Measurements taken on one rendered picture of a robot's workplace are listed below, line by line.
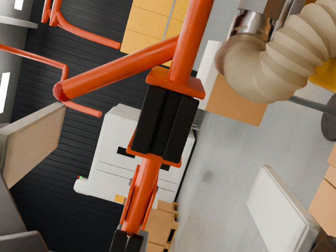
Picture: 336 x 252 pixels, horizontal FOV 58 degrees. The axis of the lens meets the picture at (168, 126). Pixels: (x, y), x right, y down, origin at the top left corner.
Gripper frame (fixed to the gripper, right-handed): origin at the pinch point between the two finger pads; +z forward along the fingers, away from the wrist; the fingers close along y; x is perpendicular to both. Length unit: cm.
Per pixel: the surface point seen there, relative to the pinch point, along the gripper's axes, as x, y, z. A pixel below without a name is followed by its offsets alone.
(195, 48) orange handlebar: 7.2, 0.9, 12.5
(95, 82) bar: 0.8, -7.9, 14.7
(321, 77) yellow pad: 8.0, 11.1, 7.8
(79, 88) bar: -0.4, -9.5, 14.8
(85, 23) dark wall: -11, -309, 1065
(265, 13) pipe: 12.1, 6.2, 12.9
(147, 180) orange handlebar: -7.6, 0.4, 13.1
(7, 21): -65, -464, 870
